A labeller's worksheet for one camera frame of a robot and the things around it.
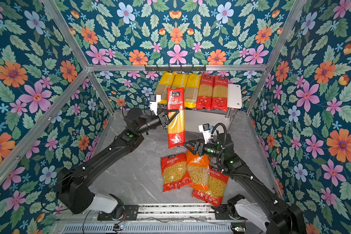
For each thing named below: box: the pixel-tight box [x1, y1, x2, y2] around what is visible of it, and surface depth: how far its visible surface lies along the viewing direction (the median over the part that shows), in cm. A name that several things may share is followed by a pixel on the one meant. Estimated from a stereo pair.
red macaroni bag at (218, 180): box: [192, 165, 230, 207], surface depth 79 cm
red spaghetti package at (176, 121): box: [166, 87, 186, 149], surface depth 67 cm
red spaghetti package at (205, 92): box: [195, 74, 216, 110], surface depth 81 cm
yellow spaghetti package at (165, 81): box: [155, 71, 176, 105], surface depth 86 cm
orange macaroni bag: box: [186, 149, 211, 192], surface depth 84 cm
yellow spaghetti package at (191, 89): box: [184, 73, 203, 109], surface depth 84 cm
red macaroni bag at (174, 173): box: [160, 152, 193, 194], surface depth 85 cm
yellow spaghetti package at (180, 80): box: [171, 73, 189, 90], surface depth 89 cm
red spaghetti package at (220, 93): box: [211, 75, 229, 112], surface depth 80 cm
